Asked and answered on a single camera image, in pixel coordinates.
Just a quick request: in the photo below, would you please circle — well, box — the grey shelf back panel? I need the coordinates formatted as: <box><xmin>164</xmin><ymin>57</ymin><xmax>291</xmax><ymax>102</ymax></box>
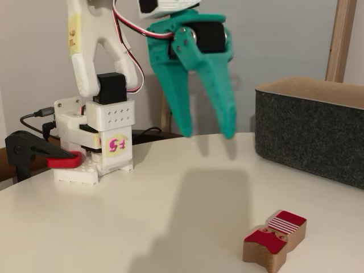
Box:
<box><xmin>170</xmin><ymin>0</ymin><xmax>339</xmax><ymax>137</ymax></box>

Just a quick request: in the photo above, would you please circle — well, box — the dark grey felt basket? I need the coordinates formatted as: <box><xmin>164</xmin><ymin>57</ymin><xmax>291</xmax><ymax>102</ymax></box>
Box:
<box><xmin>254</xmin><ymin>76</ymin><xmax>364</xmax><ymax>191</ymax></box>

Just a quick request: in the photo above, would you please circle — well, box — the light wooden shelf post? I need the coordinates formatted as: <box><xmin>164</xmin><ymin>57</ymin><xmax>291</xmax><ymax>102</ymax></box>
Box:
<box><xmin>160</xmin><ymin>82</ymin><xmax>173</xmax><ymax>132</ymax></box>
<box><xmin>325</xmin><ymin>0</ymin><xmax>358</xmax><ymax>83</ymax></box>

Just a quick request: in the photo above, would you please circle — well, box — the black cable with grey plug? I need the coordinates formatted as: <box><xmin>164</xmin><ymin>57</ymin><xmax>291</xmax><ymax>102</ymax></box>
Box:
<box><xmin>19</xmin><ymin>107</ymin><xmax>55</xmax><ymax>134</ymax></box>

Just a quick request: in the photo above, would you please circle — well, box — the long black cable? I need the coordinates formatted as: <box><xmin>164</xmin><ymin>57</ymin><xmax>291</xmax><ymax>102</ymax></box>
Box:
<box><xmin>132</xmin><ymin>126</ymin><xmax>163</xmax><ymax>138</ymax></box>

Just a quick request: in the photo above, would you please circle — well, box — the wooden block with red top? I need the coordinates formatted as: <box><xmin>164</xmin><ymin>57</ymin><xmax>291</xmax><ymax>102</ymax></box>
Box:
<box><xmin>242</xmin><ymin>210</ymin><xmax>307</xmax><ymax>267</ymax></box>

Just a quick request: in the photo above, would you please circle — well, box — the black clamp with red pad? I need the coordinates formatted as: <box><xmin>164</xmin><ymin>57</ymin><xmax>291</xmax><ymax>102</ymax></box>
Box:
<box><xmin>5</xmin><ymin>130</ymin><xmax>83</xmax><ymax>183</ymax></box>

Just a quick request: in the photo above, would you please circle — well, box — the black angled plug cable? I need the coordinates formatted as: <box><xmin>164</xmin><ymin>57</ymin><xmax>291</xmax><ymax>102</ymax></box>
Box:
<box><xmin>42</xmin><ymin>121</ymin><xmax>57</xmax><ymax>140</ymax></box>

